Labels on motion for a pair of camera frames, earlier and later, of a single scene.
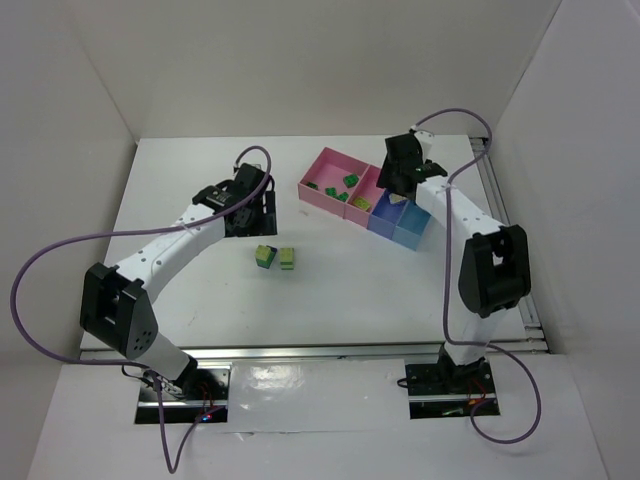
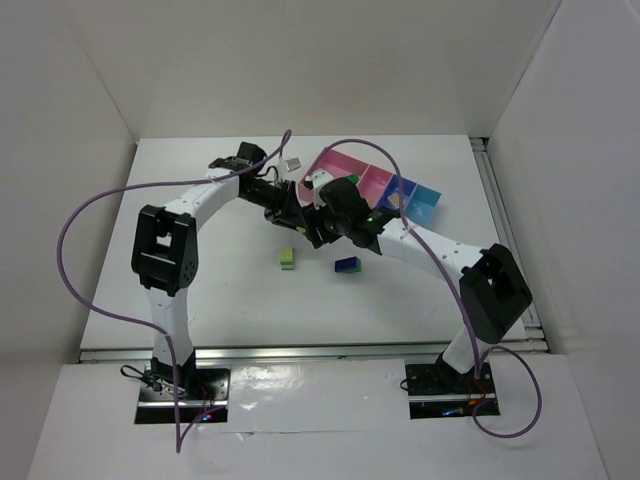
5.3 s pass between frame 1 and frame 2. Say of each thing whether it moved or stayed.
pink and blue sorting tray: stayed
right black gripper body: moved
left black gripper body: moved
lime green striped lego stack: stayed
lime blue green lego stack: moved
